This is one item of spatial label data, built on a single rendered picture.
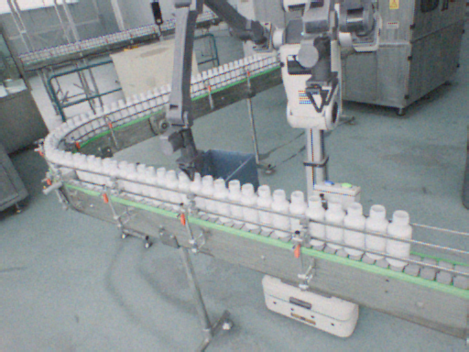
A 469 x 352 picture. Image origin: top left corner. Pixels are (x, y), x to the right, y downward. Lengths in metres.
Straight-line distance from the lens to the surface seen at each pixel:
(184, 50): 1.19
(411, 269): 1.09
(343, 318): 1.96
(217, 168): 2.06
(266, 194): 1.12
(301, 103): 1.58
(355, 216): 1.02
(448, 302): 1.10
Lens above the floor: 1.75
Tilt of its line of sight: 29 degrees down
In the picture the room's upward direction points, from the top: 11 degrees counter-clockwise
